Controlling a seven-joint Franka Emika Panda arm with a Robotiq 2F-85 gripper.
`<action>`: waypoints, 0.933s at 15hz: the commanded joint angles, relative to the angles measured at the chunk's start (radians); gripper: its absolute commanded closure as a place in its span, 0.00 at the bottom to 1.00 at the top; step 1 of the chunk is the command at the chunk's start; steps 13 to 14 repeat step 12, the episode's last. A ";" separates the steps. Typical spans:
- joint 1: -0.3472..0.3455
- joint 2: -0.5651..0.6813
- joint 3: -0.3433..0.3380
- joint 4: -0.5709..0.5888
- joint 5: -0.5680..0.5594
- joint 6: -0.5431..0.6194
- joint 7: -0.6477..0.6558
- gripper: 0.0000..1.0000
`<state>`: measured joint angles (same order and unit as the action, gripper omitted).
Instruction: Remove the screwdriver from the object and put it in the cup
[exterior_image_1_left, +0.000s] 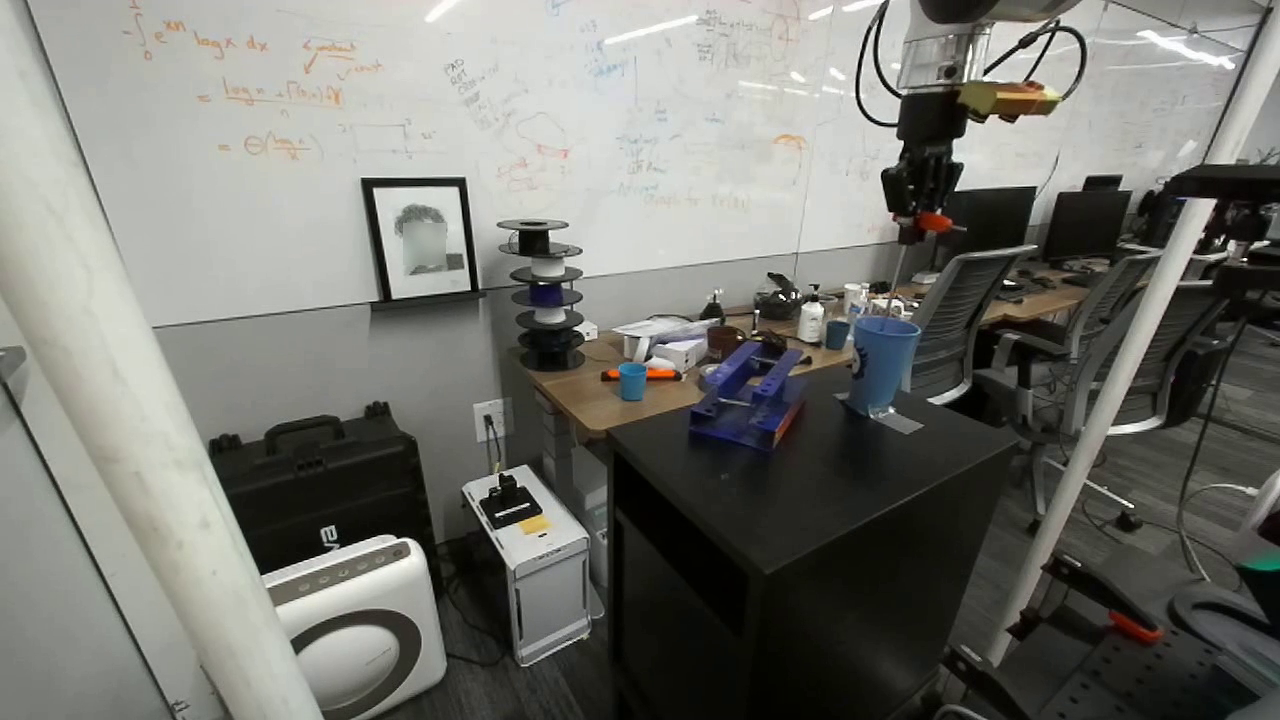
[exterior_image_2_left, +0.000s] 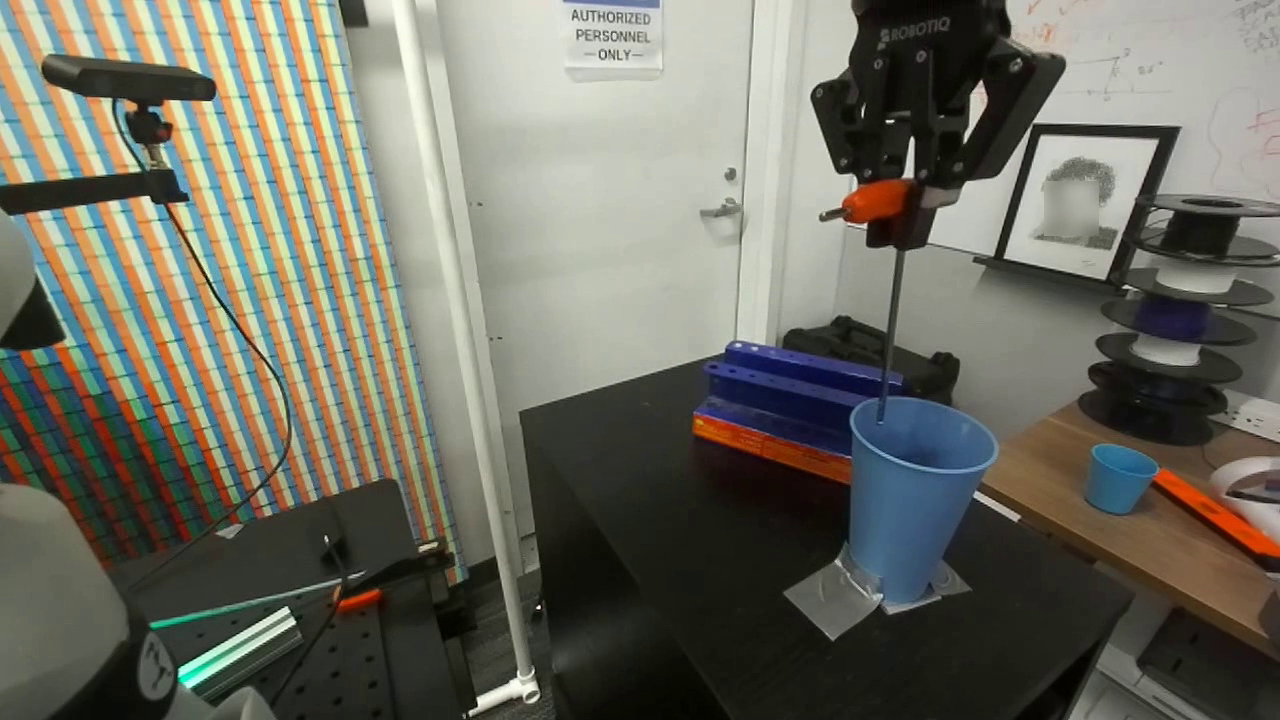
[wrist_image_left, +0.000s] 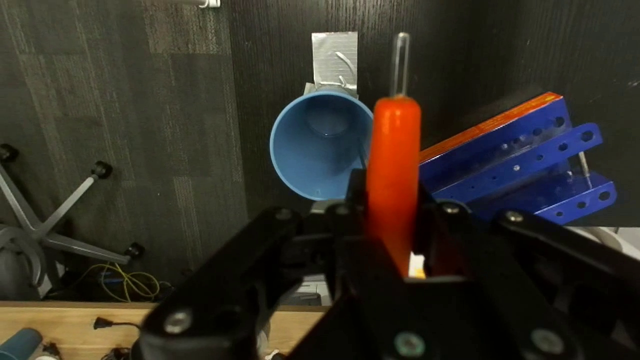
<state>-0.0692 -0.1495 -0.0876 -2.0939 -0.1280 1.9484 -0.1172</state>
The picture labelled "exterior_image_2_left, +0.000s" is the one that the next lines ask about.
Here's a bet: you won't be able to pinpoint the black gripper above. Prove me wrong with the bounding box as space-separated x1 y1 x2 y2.
808 0 1074 216

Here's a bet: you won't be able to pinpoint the orange handled screwdriver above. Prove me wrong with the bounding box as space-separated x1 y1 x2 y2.
818 175 967 420

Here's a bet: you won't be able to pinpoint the blue orange screwdriver holder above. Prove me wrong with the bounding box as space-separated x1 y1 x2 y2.
688 334 913 487

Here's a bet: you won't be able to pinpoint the large blue plastic cup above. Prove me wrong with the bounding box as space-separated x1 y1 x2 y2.
842 390 1006 613

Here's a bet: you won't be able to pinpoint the small blue cup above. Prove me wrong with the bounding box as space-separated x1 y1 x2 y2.
1084 438 1166 518

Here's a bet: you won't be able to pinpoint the white round object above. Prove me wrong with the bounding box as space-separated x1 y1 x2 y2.
1205 453 1280 541

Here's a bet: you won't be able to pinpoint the black bag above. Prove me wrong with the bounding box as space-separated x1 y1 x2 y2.
775 313 967 409

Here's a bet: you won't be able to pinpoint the stack of filament spools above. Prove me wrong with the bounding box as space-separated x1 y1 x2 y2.
1077 186 1280 453

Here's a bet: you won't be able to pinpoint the authorized personnel paper sign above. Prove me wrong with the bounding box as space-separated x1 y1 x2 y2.
560 0 669 79

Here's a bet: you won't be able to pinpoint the white door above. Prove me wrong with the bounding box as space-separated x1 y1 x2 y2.
435 0 812 405

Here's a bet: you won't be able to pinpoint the white marker pen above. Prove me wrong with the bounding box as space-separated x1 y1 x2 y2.
967 485 1029 529

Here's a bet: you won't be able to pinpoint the wooden side table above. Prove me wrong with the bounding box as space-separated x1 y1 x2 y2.
982 394 1280 658

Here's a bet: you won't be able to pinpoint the black cube table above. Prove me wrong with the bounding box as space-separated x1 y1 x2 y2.
515 353 1142 720

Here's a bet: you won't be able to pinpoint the orange flat tool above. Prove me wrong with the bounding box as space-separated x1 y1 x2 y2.
1150 462 1280 570

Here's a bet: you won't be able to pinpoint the black device under table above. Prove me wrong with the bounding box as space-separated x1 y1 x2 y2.
1128 603 1280 720

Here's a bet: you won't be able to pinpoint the orange black clamp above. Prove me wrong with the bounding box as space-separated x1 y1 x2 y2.
318 532 462 620

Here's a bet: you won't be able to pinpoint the black perforated breadboard table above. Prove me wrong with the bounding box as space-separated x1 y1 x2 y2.
110 476 468 720

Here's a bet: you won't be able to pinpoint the green glowing metal bars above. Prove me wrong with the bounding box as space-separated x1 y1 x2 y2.
145 576 348 697

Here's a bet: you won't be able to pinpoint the black picture frame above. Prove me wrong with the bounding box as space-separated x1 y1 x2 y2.
989 118 1190 292

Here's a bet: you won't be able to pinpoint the silver door handle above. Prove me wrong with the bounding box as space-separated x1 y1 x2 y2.
699 163 747 244

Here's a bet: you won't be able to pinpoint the grey metal base plate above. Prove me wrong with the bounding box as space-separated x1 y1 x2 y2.
779 552 977 643

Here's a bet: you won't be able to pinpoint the white pvc pipe frame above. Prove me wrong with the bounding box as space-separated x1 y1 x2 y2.
381 0 549 720

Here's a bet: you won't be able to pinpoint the colourful striped wall panel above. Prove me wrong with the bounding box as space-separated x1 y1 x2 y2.
0 0 456 570

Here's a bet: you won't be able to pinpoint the black camera cable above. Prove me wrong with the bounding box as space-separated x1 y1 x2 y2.
114 95 300 541

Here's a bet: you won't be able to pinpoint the black camera on stand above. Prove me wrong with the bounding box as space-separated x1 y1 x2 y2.
38 49 222 113

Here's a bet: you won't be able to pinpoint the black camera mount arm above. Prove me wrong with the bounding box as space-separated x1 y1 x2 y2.
0 163 194 219

